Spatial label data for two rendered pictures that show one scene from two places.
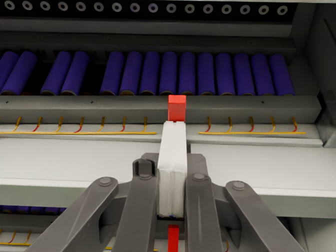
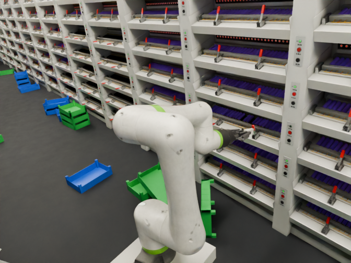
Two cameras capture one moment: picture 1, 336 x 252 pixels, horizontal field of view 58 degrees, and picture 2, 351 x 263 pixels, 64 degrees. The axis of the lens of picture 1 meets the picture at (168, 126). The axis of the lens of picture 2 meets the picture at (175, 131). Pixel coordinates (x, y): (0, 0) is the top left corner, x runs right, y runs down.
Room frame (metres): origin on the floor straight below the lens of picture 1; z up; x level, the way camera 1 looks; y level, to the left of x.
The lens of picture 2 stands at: (-0.98, -0.75, 1.31)
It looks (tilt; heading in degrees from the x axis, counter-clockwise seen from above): 27 degrees down; 50
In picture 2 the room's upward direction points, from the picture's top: 6 degrees counter-clockwise
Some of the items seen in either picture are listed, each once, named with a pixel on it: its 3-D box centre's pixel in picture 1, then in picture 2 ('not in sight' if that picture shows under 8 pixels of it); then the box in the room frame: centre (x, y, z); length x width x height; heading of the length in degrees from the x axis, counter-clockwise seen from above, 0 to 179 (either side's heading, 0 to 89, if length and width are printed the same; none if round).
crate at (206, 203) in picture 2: not in sight; (208, 206); (-0.02, 0.15, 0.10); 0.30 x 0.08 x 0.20; 43
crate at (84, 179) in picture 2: not in sight; (89, 175); (-0.34, 1.15, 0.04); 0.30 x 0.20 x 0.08; 8
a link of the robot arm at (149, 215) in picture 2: not in sight; (155, 225); (-0.55, -0.06, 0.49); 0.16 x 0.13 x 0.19; 102
